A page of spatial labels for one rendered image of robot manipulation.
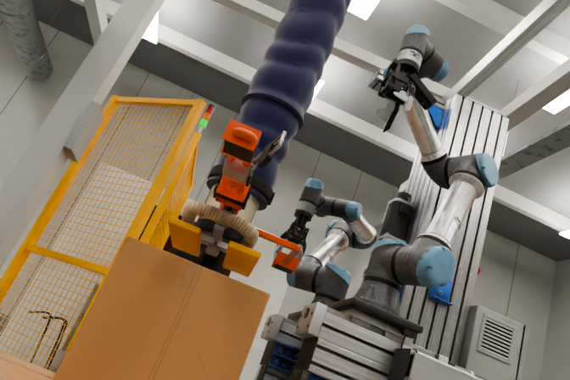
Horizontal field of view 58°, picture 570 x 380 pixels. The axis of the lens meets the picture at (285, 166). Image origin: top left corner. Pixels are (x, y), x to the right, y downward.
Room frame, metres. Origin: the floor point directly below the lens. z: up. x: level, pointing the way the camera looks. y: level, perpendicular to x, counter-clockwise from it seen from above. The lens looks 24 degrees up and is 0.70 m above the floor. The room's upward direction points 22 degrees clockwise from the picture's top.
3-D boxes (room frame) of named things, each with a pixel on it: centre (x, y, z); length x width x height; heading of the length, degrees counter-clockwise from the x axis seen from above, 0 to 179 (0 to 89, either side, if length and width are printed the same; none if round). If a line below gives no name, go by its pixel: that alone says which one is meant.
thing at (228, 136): (1.04, 0.11, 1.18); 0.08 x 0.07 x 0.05; 1
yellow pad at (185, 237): (1.64, 0.21, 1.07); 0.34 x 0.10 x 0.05; 1
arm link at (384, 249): (1.54, -0.42, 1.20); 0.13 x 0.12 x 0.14; 32
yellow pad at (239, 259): (1.64, 0.02, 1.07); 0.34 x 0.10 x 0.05; 1
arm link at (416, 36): (1.27, -0.24, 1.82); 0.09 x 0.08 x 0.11; 122
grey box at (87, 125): (2.69, 1.10, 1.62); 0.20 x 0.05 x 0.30; 4
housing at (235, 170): (1.18, 0.11, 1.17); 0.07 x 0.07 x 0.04; 1
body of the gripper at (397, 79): (1.27, -0.23, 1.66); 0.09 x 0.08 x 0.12; 96
